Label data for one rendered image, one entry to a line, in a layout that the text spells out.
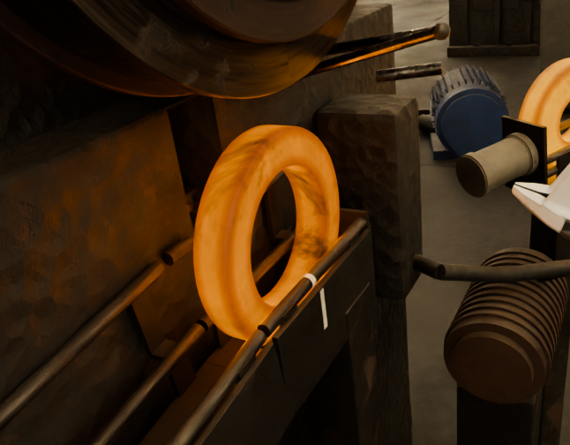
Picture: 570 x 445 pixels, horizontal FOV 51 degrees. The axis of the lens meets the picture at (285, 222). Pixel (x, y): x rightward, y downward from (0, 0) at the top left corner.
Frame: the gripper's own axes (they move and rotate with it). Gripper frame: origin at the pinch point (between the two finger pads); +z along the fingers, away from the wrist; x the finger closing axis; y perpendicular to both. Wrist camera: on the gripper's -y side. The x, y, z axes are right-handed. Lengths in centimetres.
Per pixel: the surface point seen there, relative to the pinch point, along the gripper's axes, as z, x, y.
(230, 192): 18.4, 19.3, 1.9
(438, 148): 45, -197, -86
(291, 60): 18.4, 12.5, 10.1
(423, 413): 3, -46, -79
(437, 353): 6, -66, -79
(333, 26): 18.7, 5.1, 11.2
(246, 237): 16.7, 19.1, -1.4
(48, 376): 21.9, 33.7, -6.9
